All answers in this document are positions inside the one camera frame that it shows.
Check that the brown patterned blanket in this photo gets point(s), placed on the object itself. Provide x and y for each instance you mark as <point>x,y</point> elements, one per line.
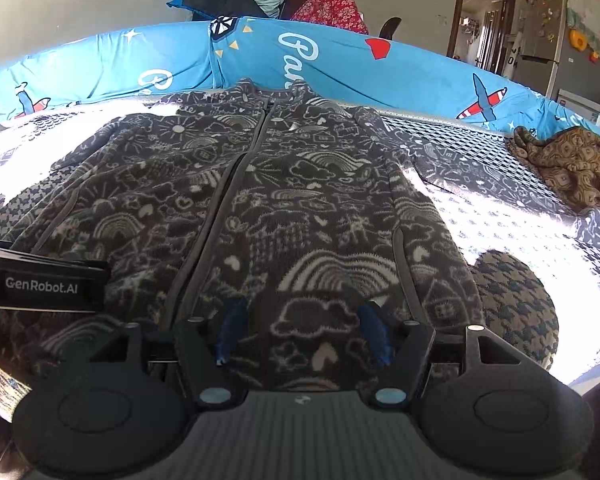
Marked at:
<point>570,165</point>

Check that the grey doodle-print fleece jacket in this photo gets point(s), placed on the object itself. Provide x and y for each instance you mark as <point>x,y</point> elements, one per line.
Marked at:
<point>305,185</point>

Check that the silver refrigerator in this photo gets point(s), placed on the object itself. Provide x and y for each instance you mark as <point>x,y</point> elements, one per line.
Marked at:
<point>540,35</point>

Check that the yellow toy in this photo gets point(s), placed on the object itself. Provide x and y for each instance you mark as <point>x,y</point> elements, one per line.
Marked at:
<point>577,40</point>

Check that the dark wooden chair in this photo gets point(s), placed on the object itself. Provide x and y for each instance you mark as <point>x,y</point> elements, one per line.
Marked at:
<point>391,27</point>

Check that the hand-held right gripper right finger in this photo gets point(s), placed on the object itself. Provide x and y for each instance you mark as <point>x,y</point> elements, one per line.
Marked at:
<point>375,330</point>

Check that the wooden door frame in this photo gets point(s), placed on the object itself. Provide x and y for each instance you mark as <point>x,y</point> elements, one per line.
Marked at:
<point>455,20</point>

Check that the red floral cloth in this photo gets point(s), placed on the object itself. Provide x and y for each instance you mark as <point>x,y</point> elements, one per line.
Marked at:
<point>335,5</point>

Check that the blue printed sofa cushion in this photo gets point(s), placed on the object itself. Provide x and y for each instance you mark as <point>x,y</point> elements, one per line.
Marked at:
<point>405,70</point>

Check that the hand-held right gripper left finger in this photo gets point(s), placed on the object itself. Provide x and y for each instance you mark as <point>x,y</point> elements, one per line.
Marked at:
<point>232,330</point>

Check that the white chest freezer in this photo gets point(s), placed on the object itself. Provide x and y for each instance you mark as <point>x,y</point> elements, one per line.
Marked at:
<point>580,105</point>

